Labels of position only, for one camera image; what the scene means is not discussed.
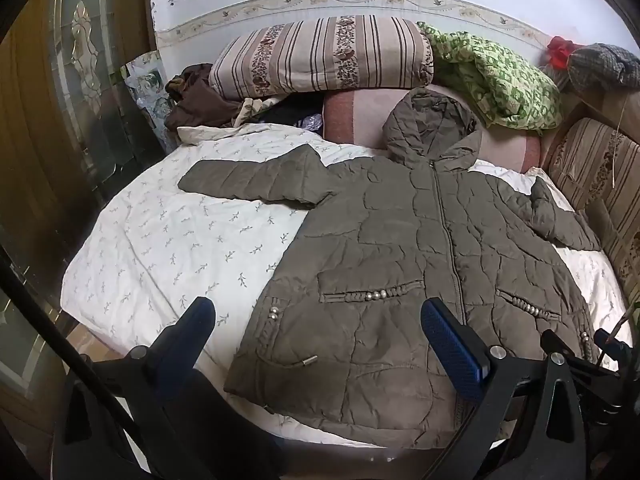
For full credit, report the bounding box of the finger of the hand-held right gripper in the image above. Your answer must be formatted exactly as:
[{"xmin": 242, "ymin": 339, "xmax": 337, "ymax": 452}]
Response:
[
  {"xmin": 592, "ymin": 327, "xmax": 633, "ymax": 376},
  {"xmin": 539, "ymin": 329, "xmax": 626, "ymax": 411}
]

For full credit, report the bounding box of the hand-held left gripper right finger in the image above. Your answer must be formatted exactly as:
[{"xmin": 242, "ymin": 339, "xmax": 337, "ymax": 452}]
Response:
[{"xmin": 420, "ymin": 297, "xmax": 601, "ymax": 480}]

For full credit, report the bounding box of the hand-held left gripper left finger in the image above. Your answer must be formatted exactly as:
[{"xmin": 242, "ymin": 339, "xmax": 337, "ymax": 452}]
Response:
[{"xmin": 52, "ymin": 296, "xmax": 282, "ymax": 480}]

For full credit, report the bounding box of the olive quilted hooded jacket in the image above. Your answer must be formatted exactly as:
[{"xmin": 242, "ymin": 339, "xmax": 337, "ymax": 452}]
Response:
[{"xmin": 177, "ymin": 87, "xmax": 603, "ymax": 451}]

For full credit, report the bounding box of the white leaf-print bed sheet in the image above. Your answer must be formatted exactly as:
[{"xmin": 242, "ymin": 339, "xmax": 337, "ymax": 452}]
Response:
[{"xmin": 60, "ymin": 122, "xmax": 633, "ymax": 448}]

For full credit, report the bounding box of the brown cardboard box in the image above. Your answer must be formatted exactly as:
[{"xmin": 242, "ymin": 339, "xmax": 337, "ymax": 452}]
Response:
[{"xmin": 62, "ymin": 317, "xmax": 108, "ymax": 356}]

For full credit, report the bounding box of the striped beige sofa cushion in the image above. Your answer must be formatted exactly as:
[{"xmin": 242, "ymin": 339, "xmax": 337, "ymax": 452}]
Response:
[{"xmin": 542, "ymin": 90, "xmax": 640, "ymax": 306}]

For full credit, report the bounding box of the brown cloth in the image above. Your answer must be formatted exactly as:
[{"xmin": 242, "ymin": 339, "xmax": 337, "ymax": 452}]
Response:
[{"xmin": 164, "ymin": 63, "xmax": 246, "ymax": 133}]

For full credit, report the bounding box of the cream patterned cloth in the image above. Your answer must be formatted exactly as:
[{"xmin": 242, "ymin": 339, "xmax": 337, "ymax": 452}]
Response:
[{"xmin": 231, "ymin": 96, "xmax": 282, "ymax": 127}]

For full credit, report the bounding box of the clear plastic bag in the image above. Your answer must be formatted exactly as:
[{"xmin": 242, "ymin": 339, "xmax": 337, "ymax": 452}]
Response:
[{"xmin": 295, "ymin": 112, "xmax": 324, "ymax": 134}]

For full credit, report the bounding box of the floral printed bag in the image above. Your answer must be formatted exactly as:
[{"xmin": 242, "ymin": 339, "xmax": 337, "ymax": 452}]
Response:
[{"xmin": 122, "ymin": 50, "xmax": 176, "ymax": 153}]

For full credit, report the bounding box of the pink folded blanket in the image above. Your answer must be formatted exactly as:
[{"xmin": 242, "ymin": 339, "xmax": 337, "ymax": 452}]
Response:
[{"xmin": 322, "ymin": 85, "xmax": 543, "ymax": 173}]

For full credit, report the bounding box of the green patterned blanket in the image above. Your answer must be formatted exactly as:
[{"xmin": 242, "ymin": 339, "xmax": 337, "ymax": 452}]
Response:
[{"xmin": 416, "ymin": 21, "xmax": 565, "ymax": 132}]

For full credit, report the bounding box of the grey checked cloth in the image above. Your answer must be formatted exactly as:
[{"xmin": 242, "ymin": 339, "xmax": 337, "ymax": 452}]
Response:
[{"xmin": 565, "ymin": 42, "xmax": 640, "ymax": 92}]

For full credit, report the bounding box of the decorative glass panel door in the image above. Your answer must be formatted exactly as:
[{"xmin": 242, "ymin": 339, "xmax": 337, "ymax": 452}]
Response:
[{"xmin": 45, "ymin": 0, "xmax": 166, "ymax": 181}]

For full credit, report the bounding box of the striped floral pillow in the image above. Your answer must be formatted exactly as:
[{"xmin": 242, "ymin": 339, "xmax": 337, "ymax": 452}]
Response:
[{"xmin": 207, "ymin": 15, "xmax": 435, "ymax": 103}]

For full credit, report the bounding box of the red artificial flower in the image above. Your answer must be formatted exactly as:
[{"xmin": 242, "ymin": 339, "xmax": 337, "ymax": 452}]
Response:
[{"xmin": 546, "ymin": 36, "xmax": 581, "ymax": 71}]

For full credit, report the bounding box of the thick black cable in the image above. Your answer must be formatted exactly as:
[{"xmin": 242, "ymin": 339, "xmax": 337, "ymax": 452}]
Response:
[{"xmin": 0, "ymin": 247, "xmax": 151, "ymax": 446}]

